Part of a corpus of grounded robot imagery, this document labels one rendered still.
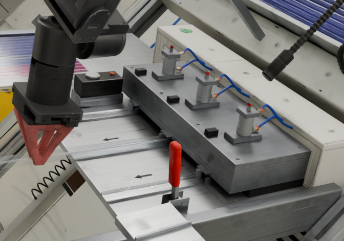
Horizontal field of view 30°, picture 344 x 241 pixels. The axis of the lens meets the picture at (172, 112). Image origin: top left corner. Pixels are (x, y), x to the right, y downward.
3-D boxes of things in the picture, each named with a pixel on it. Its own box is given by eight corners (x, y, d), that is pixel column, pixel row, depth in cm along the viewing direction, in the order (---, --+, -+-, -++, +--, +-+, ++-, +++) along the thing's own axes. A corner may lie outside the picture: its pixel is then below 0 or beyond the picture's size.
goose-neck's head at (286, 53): (266, 76, 82) (291, 51, 83) (258, 70, 84) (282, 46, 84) (273, 84, 84) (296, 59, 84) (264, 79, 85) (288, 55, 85)
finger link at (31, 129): (49, 146, 94) (59, 88, 91) (67, 171, 89) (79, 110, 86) (3, 149, 91) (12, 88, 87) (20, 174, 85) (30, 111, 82)
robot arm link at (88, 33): (57, -40, 78) (93, 10, 75) (124, -38, 86) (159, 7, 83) (20, 30, 85) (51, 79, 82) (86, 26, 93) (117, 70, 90)
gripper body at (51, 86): (54, 93, 92) (62, 45, 89) (82, 125, 84) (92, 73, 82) (9, 93, 88) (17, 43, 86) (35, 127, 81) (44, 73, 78)
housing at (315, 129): (301, 227, 95) (324, 144, 89) (148, 90, 132) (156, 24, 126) (341, 217, 99) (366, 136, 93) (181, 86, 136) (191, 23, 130)
